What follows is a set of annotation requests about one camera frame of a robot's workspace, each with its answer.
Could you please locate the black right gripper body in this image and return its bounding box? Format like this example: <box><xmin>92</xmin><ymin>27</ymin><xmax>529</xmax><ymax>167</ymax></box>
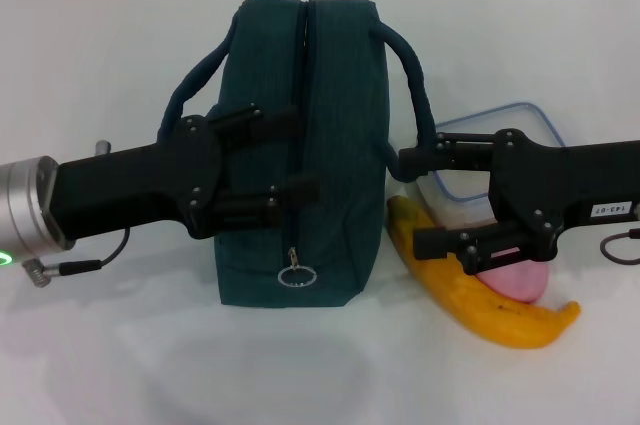
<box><xmin>486</xmin><ymin>128</ymin><xmax>640</xmax><ymax>264</ymax></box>

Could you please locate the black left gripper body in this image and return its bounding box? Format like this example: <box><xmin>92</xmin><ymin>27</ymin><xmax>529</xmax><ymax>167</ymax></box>
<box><xmin>49</xmin><ymin>114</ymin><xmax>225</xmax><ymax>242</ymax></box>

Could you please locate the yellow banana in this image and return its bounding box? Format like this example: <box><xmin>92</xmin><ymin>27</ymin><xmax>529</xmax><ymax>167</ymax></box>
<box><xmin>387</xmin><ymin>194</ymin><xmax>582</xmax><ymax>350</ymax></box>

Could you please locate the dark teal insulated bag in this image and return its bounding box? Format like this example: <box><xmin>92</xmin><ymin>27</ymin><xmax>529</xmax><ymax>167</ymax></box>
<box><xmin>157</xmin><ymin>0</ymin><xmax>439</xmax><ymax>307</ymax></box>

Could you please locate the clear box with blue lid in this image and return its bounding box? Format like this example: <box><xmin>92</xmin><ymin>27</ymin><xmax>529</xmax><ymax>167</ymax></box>
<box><xmin>413</xmin><ymin>101</ymin><xmax>570</xmax><ymax>232</ymax></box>

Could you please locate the pink toy peach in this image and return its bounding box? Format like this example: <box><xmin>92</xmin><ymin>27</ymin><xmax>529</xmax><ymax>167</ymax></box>
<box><xmin>474</xmin><ymin>263</ymin><xmax>550</xmax><ymax>305</ymax></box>

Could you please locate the right arm cable with plug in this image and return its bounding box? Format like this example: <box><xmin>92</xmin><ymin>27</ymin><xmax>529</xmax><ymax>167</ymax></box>
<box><xmin>599</xmin><ymin>227</ymin><xmax>640</xmax><ymax>265</ymax></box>

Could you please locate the arm cable with plug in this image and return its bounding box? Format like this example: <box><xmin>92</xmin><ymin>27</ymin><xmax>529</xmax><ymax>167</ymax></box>
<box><xmin>599</xmin><ymin>227</ymin><xmax>640</xmax><ymax>265</ymax></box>
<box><xmin>22</xmin><ymin>227</ymin><xmax>133</xmax><ymax>289</ymax></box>

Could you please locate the left arm cable with plug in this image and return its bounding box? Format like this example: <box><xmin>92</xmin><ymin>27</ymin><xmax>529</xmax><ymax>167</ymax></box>
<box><xmin>22</xmin><ymin>227</ymin><xmax>133</xmax><ymax>289</ymax></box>

